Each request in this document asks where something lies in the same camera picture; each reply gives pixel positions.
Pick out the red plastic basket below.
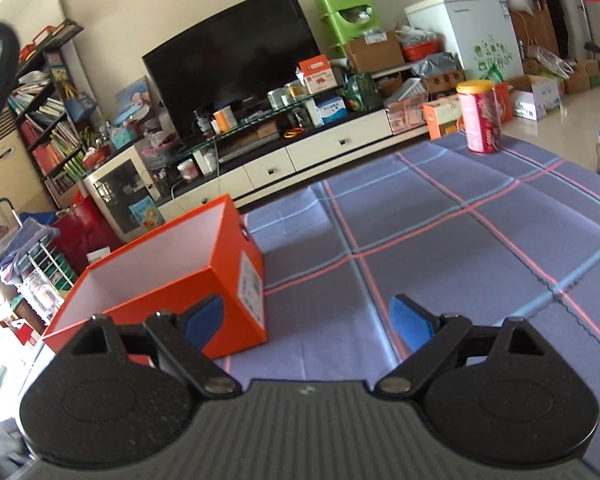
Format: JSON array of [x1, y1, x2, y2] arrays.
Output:
[[400, 40, 441, 63]]

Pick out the blue and white box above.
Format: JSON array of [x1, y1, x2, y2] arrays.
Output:
[[316, 96, 350, 126]]

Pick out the wooden cabinet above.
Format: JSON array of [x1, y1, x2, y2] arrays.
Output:
[[455, 0, 571, 61]]

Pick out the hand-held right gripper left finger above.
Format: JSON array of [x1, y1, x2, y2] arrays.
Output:
[[62, 294, 241, 401]]

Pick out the pink canister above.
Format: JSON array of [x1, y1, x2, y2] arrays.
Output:
[[455, 79, 503, 155]]

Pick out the orange and white box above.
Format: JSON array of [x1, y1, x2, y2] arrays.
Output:
[[298, 55, 345, 95]]

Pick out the white chest freezer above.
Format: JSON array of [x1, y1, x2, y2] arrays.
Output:
[[404, 0, 525, 83]]

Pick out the green package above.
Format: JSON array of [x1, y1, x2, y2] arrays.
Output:
[[342, 74, 383, 111]]

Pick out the white printed carton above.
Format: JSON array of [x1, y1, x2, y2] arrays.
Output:
[[510, 75, 566, 122]]

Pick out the green stacking bins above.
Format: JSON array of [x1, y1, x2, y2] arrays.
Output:
[[309, 0, 383, 58]]

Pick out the dark curved strap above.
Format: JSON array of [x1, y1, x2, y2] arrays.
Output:
[[0, 20, 21, 153]]

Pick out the clear plastic crate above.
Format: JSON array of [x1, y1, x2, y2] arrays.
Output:
[[384, 77, 428, 133]]

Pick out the brown cardboard box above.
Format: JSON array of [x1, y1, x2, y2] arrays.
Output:
[[342, 30, 406, 75]]

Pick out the orange carton with handle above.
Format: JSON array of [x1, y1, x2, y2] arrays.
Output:
[[422, 100, 463, 141]]

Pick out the bookshelf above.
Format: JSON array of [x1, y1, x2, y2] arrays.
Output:
[[5, 19, 106, 206]]

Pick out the red bag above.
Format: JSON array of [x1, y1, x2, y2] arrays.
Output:
[[50, 195, 123, 273]]

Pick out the white television stand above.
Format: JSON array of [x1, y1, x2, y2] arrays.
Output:
[[157, 105, 431, 211]]

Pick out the orange cardboard box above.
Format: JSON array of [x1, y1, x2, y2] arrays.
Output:
[[42, 194, 268, 361]]

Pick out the white floor air conditioner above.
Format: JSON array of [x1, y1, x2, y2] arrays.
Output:
[[0, 110, 56, 221]]

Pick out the white glass-door cabinet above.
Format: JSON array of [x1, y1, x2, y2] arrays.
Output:
[[82, 147, 166, 241]]

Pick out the blue picture book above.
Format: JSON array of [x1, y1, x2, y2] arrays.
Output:
[[130, 195, 163, 231]]

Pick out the wire trolley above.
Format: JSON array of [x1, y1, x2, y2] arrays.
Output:
[[0, 199, 78, 321]]

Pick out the blue painting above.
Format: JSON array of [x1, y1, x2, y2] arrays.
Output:
[[115, 76, 153, 121]]

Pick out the blue plaid tablecloth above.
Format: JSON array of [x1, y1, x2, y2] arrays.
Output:
[[215, 132, 600, 466]]

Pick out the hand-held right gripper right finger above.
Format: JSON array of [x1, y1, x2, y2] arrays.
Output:
[[375, 294, 563, 395]]

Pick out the pink basket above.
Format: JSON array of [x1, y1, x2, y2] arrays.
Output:
[[140, 142, 181, 171]]

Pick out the teal tissue box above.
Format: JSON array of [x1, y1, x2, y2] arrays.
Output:
[[109, 122, 138, 148]]

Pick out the black television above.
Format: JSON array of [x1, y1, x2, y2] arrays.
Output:
[[141, 0, 322, 137]]

